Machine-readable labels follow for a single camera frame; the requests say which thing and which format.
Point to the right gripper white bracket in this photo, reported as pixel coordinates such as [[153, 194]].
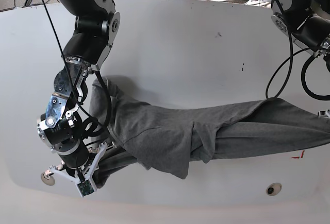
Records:
[[80, 163]]

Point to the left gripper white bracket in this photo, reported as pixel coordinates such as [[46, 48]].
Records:
[[324, 113]]

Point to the grey T-shirt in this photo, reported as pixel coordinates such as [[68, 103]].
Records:
[[167, 140]]

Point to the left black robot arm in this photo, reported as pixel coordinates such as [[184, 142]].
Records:
[[306, 29]]

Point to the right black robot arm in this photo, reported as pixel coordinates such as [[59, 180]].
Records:
[[61, 128]]

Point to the red tape rectangle marking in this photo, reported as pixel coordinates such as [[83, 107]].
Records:
[[300, 156]]

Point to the left round table grommet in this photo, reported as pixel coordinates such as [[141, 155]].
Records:
[[47, 179]]

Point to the round table grommet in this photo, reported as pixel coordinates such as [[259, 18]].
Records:
[[47, 179], [273, 189]]

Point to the right round table grommet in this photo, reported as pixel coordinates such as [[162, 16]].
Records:
[[273, 189]]

